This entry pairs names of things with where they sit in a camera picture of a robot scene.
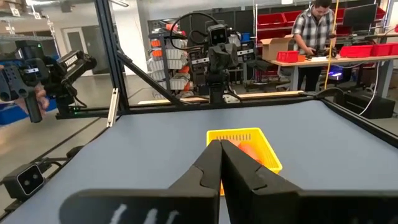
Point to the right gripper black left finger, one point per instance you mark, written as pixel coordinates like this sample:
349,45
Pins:
192,193

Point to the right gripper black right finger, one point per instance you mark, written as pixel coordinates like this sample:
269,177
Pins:
255,193

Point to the orange rectangular block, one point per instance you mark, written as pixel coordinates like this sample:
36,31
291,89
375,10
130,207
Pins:
248,149

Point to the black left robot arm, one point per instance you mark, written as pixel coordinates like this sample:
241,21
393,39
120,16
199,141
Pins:
216,91

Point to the black chair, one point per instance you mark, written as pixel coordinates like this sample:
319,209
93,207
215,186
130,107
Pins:
258,68

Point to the yellow plastic basket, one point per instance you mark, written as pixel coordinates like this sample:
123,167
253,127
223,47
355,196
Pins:
267,152

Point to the cardboard box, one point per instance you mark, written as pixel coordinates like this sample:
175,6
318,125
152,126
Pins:
273,46

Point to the shelf with white bins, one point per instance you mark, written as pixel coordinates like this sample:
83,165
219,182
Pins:
169,59

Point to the wooden base board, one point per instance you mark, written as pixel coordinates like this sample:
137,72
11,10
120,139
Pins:
270,95

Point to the red storage bin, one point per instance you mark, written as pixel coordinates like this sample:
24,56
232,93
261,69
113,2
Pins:
381,49
270,20
287,56
356,51

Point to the person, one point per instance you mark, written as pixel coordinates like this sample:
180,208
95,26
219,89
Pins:
312,31

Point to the wooden workbench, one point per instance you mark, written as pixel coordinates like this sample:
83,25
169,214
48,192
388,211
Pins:
326,61

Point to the computer with blue lights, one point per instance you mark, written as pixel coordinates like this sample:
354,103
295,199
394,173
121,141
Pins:
337,74

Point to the black monitor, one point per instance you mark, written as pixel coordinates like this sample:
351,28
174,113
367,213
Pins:
360,17

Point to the black box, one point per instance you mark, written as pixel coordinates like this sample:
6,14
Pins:
373,107

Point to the person's hand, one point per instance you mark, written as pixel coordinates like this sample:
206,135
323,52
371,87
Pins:
42,93

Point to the blue storage bin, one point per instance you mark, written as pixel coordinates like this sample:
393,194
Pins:
12,113

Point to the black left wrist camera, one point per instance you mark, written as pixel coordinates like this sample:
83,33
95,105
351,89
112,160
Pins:
217,35

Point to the black diagonal frame brace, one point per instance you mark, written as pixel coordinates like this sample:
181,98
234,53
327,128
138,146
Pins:
149,81

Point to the black frame post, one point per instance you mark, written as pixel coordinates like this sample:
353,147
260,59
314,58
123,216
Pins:
112,56

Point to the silver metal bracket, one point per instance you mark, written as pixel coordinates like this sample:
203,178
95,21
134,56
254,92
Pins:
112,107

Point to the black depth camera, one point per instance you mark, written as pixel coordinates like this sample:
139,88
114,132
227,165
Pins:
26,182

